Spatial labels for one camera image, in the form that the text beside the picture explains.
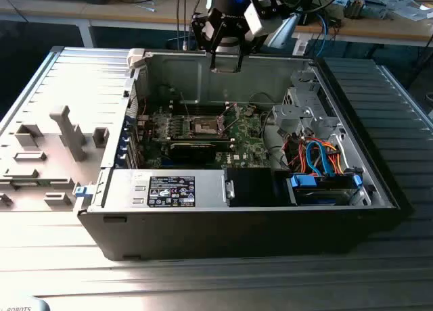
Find red power wires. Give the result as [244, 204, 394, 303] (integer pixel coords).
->
[283, 137, 307, 172]

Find orange power wires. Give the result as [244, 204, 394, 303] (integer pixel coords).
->
[317, 141, 343, 175]

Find blue data wire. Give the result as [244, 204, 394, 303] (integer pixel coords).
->
[303, 137, 334, 178]

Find black monitor stand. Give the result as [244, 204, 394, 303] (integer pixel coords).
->
[297, 0, 319, 27]

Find blue expansion card retainer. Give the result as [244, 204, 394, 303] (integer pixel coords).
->
[114, 114, 135, 170]

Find black PC case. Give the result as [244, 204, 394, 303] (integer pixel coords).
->
[76, 46, 415, 262]

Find black graphics card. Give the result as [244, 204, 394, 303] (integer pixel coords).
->
[168, 141, 218, 164]

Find hard disk in blue carrier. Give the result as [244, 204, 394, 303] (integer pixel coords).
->
[286, 173, 363, 207]

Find wooden desk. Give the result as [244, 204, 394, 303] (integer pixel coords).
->
[0, 0, 210, 49]
[291, 0, 433, 49]

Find CPU socket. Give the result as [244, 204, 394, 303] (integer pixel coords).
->
[187, 114, 225, 138]

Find CPU cooler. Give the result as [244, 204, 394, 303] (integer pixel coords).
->
[343, 0, 367, 20]

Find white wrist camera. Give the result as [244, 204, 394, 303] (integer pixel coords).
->
[244, 2, 265, 37]

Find grey power supply unit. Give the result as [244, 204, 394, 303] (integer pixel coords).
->
[101, 168, 228, 209]

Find grey parts rack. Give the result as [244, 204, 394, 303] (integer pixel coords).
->
[0, 104, 111, 213]

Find green motherboard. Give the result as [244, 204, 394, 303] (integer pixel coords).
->
[137, 101, 273, 170]

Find metal drive cage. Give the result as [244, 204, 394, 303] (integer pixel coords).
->
[271, 69, 346, 141]

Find white case latch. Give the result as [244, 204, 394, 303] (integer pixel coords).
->
[127, 47, 153, 70]

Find grey hanging cable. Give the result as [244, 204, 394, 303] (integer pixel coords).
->
[175, 0, 187, 51]

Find white tag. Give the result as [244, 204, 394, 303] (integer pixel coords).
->
[293, 39, 308, 57]

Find blue cable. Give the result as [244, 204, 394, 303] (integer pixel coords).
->
[316, 12, 332, 50]

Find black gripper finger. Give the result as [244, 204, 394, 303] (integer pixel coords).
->
[236, 22, 269, 72]
[191, 13, 225, 72]

